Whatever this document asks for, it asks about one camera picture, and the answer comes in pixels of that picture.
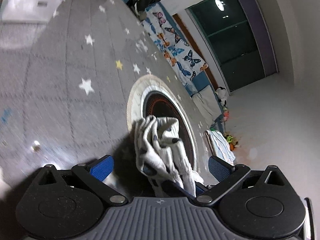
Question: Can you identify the white polka dot garment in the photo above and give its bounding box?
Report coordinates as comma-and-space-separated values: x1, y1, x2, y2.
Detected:
134, 117, 204, 197

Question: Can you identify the folded striped blue cloth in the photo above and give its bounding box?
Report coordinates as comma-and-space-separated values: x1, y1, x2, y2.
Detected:
205, 130, 236, 166

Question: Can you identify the colourful toy pile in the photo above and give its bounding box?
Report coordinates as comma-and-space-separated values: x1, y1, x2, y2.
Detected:
222, 107, 240, 151

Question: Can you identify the grey cushion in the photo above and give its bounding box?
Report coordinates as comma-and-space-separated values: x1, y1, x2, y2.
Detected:
191, 85, 222, 126

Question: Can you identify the white plush toy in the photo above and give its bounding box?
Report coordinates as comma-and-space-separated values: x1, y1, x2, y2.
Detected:
215, 87, 229, 107

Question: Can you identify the butterfly print pillow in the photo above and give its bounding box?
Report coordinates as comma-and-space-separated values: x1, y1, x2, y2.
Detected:
142, 2, 208, 93

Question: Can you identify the dark green window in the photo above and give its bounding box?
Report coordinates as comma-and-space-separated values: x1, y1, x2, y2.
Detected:
188, 0, 278, 92

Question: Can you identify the blue sofa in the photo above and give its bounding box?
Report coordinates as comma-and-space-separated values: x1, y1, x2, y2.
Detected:
123, 0, 224, 132

